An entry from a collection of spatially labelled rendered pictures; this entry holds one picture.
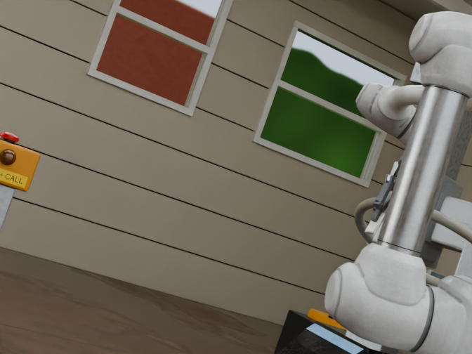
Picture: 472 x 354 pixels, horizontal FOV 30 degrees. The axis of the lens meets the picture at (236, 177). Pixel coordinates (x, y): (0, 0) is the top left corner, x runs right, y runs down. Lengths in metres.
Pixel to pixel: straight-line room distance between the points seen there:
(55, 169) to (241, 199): 2.18
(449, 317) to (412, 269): 0.13
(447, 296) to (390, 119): 0.67
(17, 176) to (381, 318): 0.82
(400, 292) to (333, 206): 8.48
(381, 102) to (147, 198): 6.85
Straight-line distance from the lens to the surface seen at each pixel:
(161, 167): 9.20
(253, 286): 10.01
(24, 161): 1.74
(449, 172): 4.09
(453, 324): 1.98
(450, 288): 2.01
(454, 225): 2.40
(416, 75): 4.08
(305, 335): 3.07
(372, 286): 1.92
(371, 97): 2.49
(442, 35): 1.97
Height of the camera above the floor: 1.10
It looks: 2 degrees up
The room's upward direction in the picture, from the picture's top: 19 degrees clockwise
